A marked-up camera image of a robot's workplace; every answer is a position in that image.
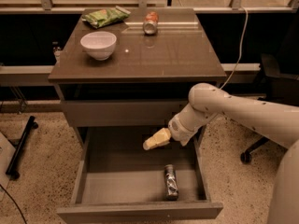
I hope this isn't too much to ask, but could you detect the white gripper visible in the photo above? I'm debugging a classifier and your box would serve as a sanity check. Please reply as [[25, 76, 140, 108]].
[[143, 115, 194, 150]]

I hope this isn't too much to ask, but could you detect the open grey middle drawer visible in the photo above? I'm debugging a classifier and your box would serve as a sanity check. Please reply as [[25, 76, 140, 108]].
[[57, 126, 223, 224]]

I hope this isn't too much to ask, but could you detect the orange soda can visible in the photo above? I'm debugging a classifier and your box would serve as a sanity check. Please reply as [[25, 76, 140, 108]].
[[143, 11, 159, 35]]

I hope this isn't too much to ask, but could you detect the white hanging cable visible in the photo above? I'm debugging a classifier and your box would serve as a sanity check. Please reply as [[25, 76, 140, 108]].
[[219, 7, 249, 91]]

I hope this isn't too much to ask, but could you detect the black stand leg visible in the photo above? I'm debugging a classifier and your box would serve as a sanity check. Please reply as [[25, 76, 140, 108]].
[[6, 116, 38, 180]]

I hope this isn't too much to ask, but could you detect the closed grey top drawer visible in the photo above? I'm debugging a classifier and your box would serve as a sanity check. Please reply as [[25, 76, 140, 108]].
[[61, 100, 187, 127]]

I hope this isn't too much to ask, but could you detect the silver blue redbull can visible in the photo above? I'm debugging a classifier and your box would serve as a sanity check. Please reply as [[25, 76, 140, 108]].
[[164, 164, 178, 201]]

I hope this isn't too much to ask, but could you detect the grey drawer cabinet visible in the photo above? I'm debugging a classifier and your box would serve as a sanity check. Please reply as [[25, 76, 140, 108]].
[[47, 7, 228, 224]]

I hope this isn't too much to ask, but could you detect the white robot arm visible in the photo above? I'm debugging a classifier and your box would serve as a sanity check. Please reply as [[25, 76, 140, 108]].
[[143, 83, 299, 224]]

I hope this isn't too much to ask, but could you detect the white ceramic bowl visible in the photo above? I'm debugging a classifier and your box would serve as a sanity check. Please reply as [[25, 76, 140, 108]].
[[80, 31, 117, 61]]

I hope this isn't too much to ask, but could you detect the black floor cable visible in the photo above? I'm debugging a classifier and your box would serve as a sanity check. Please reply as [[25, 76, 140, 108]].
[[0, 184, 29, 224]]

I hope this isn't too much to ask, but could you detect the green chip bag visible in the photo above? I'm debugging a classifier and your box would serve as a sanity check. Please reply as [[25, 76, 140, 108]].
[[82, 6, 131, 29]]

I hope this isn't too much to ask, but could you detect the black office chair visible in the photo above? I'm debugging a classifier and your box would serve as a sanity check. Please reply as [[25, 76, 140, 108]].
[[240, 15, 299, 163]]

